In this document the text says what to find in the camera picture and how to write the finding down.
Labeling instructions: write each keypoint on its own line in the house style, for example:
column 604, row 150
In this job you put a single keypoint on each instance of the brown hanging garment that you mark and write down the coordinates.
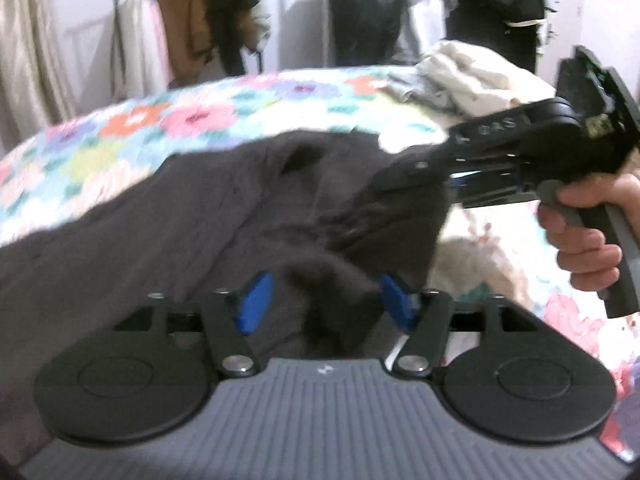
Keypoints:
column 198, row 31

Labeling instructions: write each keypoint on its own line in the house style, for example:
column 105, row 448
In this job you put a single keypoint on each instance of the black clothes rack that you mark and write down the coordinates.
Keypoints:
column 118, row 64

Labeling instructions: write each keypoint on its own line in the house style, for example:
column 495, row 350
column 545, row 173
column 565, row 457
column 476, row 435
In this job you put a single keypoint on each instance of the floral quilt bedspread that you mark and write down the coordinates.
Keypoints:
column 59, row 174

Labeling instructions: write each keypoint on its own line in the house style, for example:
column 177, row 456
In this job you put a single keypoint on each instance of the dark grey knit sweater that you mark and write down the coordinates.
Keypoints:
column 326, row 214

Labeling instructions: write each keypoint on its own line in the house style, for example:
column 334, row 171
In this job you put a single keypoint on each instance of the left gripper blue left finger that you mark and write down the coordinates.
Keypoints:
column 228, row 318

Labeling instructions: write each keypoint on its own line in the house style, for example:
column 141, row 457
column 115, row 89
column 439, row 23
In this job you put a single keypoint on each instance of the beige clothes pile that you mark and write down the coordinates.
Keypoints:
column 468, row 80

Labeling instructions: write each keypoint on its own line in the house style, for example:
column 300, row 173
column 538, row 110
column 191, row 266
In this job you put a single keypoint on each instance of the beige curtain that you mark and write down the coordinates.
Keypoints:
column 35, row 92

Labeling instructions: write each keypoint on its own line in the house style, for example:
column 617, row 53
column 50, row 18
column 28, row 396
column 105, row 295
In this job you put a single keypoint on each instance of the black plastic bag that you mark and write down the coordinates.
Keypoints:
column 365, row 32

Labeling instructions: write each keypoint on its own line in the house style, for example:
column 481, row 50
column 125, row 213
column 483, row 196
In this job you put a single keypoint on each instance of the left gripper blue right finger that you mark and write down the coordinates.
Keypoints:
column 424, row 317

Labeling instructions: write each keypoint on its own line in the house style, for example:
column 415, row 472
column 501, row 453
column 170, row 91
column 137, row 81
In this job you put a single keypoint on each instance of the white and pink hanging garments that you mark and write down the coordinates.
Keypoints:
column 148, row 69

